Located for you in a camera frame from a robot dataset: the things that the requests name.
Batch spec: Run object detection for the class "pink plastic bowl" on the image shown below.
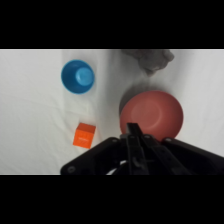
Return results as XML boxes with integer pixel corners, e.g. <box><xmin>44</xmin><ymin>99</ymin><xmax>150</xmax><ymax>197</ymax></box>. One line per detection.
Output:
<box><xmin>119</xmin><ymin>90</ymin><xmax>185</xmax><ymax>143</ymax></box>

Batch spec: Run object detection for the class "grey plush toy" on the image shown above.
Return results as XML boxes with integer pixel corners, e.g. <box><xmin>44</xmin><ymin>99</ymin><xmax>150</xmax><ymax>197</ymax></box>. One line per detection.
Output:
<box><xmin>120</xmin><ymin>49</ymin><xmax>176</xmax><ymax>75</ymax></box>

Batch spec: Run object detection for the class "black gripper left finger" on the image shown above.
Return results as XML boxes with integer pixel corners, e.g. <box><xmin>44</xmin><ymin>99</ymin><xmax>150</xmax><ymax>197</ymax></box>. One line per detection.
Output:
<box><xmin>126</xmin><ymin>122</ymin><xmax>148</xmax><ymax>175</ymax></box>

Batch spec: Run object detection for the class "blue plastic cup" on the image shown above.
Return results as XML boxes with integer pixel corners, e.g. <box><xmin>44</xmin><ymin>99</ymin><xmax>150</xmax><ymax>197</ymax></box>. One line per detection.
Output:
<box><xmin>60</xmin><ymin>59</ymin><xmax>96</xmax><ymax>95</ymax></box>

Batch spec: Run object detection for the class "orange cube block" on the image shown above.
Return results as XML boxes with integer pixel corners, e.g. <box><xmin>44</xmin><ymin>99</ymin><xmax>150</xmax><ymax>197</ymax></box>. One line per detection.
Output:
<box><xmin>72</xmin><ymin>122</ymin><xmax>97</xmax><ymax>149</ymax></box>

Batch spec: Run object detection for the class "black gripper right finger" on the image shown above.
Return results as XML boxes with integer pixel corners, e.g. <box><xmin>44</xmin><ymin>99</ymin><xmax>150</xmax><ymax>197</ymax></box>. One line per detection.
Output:
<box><xmin>141</xmin><ymin>134</ymin><xmax>183</xmax><ymax>175</ymax></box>

